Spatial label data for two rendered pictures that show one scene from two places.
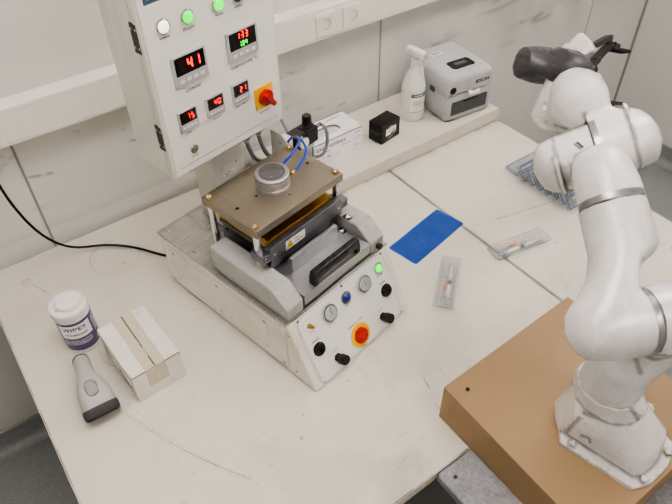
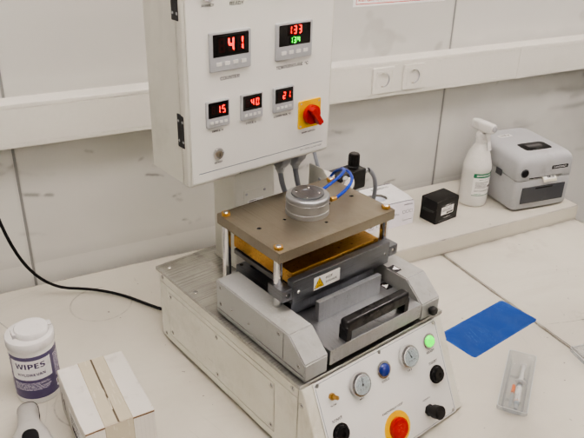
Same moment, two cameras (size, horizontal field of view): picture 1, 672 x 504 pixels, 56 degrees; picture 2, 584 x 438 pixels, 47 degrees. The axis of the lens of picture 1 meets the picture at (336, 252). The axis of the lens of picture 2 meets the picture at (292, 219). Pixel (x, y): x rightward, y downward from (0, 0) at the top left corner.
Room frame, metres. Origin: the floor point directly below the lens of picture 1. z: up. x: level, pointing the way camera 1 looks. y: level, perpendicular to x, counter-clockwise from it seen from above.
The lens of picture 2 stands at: (0.04, 0.03, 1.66)
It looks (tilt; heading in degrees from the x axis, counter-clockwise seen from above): 27 degrees down; 7
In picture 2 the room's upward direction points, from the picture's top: 2 degrees clockwise
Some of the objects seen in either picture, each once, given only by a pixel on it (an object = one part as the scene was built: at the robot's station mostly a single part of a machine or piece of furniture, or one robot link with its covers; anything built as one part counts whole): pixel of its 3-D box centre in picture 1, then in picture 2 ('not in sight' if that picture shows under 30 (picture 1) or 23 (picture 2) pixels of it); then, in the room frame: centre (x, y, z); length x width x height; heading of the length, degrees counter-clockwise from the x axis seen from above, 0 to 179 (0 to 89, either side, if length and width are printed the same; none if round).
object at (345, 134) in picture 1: (324, 139); (367, 210); (1.71, 0.03, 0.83); 0.23 x 0.12 x 0.07; 126
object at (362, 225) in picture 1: (340, 217); (384, 273); (1.17, -0.01, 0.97); 0.26 x 0.05 x 0.07; 47
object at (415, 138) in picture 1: (379, 135); (432, 217); (1.82, -0.16, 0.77); 0.84 x 0.30 x 0.04; 125
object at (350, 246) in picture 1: (335, 260); (374, 314); (1.00, 0.00, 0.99); 0.15 x 0.02 x 0.04; 137
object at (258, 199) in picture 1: (271, 184); (303, 215); (1.16, 0.15, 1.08); 0.31 x 0.24 x 0.13; 137
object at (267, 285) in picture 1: (255, 277); (268, 322); (0.97, 0.18, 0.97); 0.25 x 0.05 x 0.07; 47
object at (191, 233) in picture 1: (270, 237); (292, 288); (1.15, 0.16, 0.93); 0.46 x 0.35 x 0.01; 47
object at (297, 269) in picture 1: (292, 239); (321, 288); (1.09, 0.10, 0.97); 0.30 x 0.22 x 0.08; 47
